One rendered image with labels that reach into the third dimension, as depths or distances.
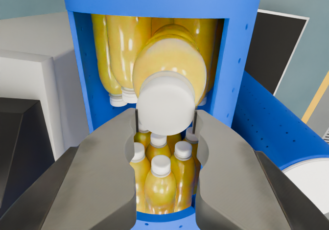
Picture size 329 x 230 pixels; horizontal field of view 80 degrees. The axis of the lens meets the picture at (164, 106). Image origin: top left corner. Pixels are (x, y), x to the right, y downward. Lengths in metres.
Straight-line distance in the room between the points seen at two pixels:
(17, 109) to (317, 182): 0.78
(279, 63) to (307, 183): 0.96
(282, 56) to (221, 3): 1.33
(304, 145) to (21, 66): 0.74
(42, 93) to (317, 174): 0.73
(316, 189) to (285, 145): 0.16
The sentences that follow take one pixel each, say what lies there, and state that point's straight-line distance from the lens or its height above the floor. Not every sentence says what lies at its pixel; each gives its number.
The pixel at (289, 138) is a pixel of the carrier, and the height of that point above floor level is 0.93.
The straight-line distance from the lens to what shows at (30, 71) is 0.38.
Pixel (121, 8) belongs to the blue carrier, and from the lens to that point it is 0.22.
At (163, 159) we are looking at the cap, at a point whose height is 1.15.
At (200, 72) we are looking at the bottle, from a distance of 0.16.
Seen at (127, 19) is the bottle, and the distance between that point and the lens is 0.31.
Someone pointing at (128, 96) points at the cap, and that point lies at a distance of 0.36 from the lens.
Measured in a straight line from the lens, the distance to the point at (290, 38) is 1.54.
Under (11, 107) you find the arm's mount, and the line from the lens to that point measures 0.39.
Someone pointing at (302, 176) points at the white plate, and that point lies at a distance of 0.74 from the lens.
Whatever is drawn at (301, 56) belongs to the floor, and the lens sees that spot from 1.80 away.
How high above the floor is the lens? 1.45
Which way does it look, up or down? 61 degrees down
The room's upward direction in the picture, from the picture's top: 180 degrees clockwise
